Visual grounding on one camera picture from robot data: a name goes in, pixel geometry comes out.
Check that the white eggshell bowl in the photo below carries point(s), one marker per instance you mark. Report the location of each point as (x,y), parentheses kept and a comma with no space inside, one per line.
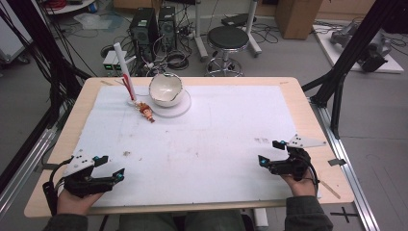
(163,89)

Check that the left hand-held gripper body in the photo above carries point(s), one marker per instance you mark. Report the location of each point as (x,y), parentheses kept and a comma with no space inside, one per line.
(78,162)

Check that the white platform board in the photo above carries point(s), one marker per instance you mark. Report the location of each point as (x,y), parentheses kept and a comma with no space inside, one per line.
(393,65)

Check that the person's legs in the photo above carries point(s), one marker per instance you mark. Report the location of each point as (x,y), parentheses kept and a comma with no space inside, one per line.
(179,222)

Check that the grey metal bracket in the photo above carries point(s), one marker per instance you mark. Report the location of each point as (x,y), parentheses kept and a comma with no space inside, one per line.
(336,162)

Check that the person's left hand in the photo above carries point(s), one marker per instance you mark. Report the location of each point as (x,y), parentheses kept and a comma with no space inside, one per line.
(72,204)

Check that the clear plastic bag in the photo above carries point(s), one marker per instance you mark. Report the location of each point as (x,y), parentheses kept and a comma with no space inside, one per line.
(93,21)

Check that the brown cardboard box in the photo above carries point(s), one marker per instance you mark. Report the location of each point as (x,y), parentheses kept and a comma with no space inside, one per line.
(296,17)

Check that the person's right hand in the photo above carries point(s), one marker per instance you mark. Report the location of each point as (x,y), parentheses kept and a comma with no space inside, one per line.
(301,188)

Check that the slim black computer tower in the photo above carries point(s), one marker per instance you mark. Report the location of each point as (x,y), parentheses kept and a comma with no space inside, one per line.
(167,27)

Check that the white table leg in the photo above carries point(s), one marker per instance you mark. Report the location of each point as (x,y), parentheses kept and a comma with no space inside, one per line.
(260,216)

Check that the grey robot device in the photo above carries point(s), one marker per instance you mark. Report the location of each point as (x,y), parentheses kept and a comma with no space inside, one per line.
(373,51)

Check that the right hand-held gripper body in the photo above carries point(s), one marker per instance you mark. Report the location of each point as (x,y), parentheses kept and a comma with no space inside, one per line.
(304,141)

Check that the large black computer tower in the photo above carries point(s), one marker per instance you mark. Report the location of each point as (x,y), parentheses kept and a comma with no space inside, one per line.
(142,30)

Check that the round white table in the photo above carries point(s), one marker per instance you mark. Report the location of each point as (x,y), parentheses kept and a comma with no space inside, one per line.
(73,7)

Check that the thin wooden stick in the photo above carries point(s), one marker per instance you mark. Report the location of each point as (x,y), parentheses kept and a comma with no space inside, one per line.
(331,190)

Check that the aluminium rail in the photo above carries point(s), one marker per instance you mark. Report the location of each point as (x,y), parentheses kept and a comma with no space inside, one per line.
(346,166)
(25,163)

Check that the flat black device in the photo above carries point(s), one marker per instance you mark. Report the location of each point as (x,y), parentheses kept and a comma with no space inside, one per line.
(235,20)

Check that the black round stool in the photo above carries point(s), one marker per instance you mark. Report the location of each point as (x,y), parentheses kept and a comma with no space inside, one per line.
(227,37)

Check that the white stand with pole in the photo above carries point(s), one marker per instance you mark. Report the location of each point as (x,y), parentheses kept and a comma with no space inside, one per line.
(119,54)

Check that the black metal frame strut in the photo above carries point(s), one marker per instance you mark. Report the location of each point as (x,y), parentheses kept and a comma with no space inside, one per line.
(351,48)

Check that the white desk leg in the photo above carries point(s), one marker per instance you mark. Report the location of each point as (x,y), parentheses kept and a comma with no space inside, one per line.
(251,29)
(200,41)

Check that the white power supply box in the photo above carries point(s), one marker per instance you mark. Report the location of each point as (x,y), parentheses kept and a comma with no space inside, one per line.
(108,61)
(119,65)

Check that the white foam board mat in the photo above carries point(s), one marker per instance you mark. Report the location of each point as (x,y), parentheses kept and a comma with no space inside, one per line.
(218,150)

